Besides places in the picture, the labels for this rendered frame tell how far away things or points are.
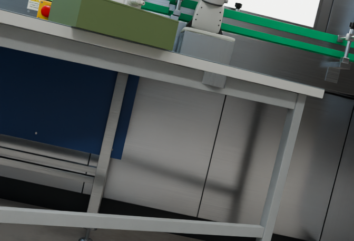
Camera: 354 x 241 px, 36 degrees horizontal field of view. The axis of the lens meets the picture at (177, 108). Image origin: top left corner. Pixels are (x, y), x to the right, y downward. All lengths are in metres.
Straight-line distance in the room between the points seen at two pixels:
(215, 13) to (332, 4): 0.67
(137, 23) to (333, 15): 1.07
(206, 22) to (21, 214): 0.88
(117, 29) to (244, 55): 0.68
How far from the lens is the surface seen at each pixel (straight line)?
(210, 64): 1.73
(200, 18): 1.89
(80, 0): 1.51
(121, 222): 1.77
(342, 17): 2.41
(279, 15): 2.30
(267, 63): 2.09
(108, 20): 1.53
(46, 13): 1.88
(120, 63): 1.64
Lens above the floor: 0.70
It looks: 4 degrees down
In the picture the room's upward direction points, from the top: 13 degrees clockwise
